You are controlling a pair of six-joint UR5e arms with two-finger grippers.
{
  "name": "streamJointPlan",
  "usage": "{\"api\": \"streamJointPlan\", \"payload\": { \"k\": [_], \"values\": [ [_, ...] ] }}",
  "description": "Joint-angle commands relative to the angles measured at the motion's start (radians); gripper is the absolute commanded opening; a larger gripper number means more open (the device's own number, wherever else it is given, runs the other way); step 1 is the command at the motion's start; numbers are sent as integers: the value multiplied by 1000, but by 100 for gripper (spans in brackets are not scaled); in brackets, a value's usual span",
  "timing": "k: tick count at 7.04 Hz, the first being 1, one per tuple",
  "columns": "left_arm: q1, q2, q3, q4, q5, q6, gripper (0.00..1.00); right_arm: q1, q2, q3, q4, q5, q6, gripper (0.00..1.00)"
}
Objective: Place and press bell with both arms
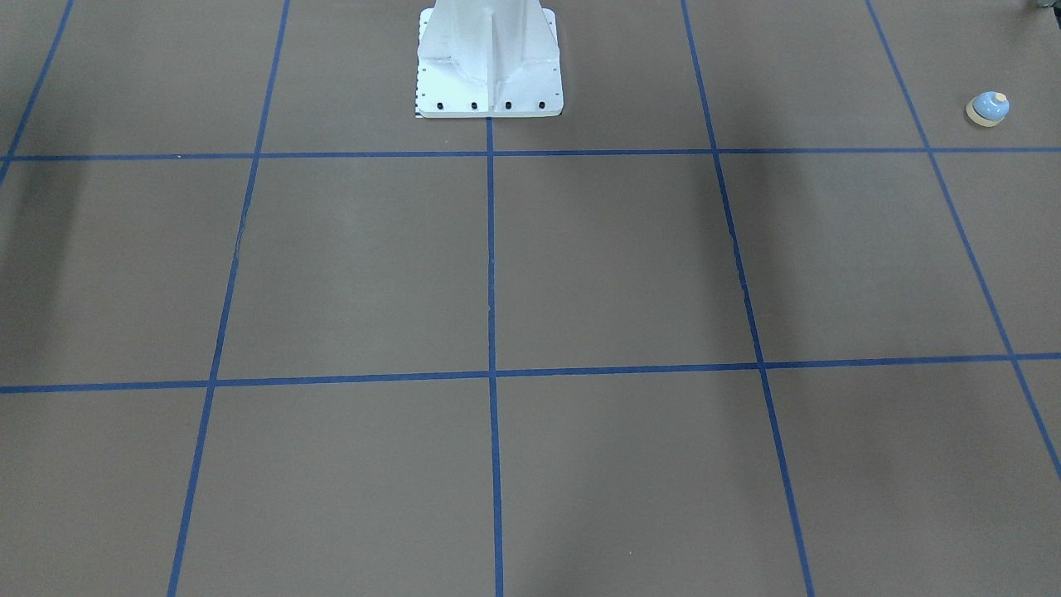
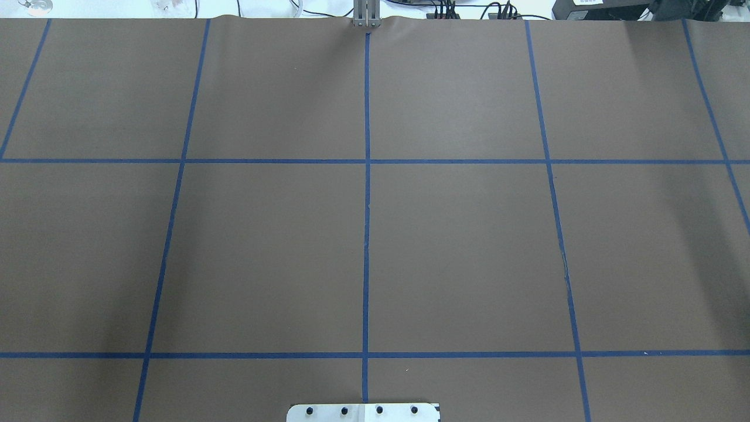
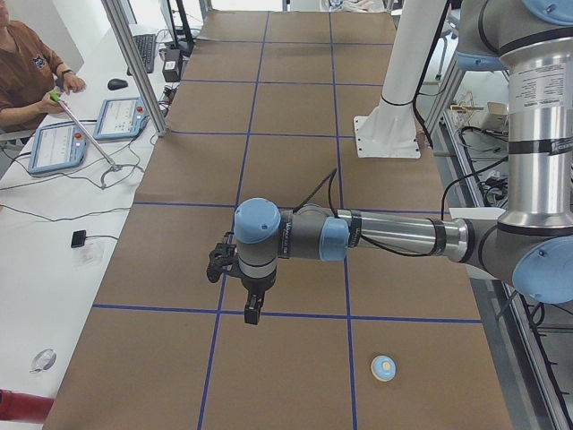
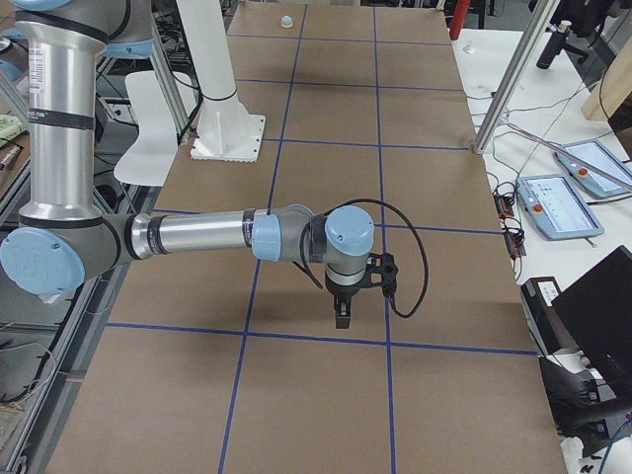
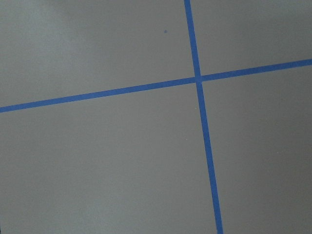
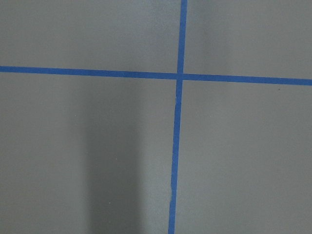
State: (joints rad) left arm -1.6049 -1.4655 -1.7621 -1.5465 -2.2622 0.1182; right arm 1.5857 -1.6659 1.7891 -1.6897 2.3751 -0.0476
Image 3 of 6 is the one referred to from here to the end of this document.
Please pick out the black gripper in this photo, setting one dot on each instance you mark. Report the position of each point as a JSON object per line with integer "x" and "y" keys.
{"x": 255, "y": 285}

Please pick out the blue call bell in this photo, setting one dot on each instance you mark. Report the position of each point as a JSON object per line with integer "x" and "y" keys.
{"x": 383, "y": 368}

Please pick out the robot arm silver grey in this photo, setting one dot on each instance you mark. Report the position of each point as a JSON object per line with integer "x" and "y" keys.
{"x": 529, "y": 246}

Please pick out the small black square device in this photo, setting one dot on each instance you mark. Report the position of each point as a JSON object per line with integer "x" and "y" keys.
{"x": 78, "y": 238}

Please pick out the long reacher grabber stick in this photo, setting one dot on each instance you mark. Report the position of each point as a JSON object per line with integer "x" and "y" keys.
{"x": 113, "y": 167}

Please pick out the clear tape roll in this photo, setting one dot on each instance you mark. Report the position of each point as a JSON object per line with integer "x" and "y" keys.
{"x": 43, "y": 361}

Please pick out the far blue teach pendant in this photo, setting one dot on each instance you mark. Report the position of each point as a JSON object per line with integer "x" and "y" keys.
{"x": 120, "y": 118}

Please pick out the blue teach pendant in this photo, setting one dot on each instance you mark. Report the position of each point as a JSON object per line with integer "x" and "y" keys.
{"x": 56, "y": 147}
{"x": 120, "y": 118}

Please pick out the black power adapter box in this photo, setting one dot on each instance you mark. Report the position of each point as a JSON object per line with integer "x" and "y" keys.
{"x": 172, "y": 65}

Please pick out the near blue teach pendant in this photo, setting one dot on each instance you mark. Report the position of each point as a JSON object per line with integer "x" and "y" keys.
{"x": 56, "y": 147}

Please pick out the black computer mouse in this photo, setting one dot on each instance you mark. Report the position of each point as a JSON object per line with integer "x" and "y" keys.
{"x": 116, "y": 84}

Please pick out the red object at edge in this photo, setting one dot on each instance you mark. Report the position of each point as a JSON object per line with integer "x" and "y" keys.
{"x": 24, "y": 407}

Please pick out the monitor stand black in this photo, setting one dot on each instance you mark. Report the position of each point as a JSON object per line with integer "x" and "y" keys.
{"x": 183, "y": 36}

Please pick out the black keyboard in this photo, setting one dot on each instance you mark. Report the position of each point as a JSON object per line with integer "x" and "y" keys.
{"x": 146, "y": 45}

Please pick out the cardboard box on shelf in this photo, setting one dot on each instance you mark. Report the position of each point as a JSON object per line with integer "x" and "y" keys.
{"x": 495, "y": 117}

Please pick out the person in brown shirt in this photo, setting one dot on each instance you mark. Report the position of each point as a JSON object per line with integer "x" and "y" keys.
{"x": 29, "y": 71}

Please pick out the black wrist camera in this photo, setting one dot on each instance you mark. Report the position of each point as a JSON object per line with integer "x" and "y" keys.
{"x": 223, "y": 260}

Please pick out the white camera mast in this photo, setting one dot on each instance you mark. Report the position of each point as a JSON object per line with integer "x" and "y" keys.
{"x": 389, "y": 132}

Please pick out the aluminium frame post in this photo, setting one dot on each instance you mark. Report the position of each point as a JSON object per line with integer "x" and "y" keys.
{"x": 120, "y": 26}

